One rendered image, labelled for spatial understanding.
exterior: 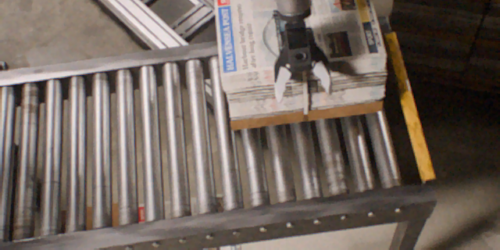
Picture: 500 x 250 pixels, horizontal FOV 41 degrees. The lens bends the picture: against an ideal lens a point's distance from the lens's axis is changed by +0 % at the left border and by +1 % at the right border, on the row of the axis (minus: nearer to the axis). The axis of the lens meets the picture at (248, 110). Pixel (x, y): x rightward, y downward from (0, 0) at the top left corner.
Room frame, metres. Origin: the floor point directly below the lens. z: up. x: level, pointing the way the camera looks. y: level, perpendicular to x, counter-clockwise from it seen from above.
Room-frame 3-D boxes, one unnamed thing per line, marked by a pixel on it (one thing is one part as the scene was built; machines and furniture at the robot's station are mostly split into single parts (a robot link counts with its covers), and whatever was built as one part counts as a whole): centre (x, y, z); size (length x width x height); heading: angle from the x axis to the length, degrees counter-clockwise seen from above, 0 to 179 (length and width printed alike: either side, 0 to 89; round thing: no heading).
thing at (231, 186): (0.80, 0.07, 0.77); 0.47 x 0.05 x 0.05; 178
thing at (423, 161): (0.78, -0.40, 0.81); 0.43 x 0.03 x 0.02; 178
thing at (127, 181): (0.81, 0.33, 0.77); 0.47 x 0.05 x 0.05; 178
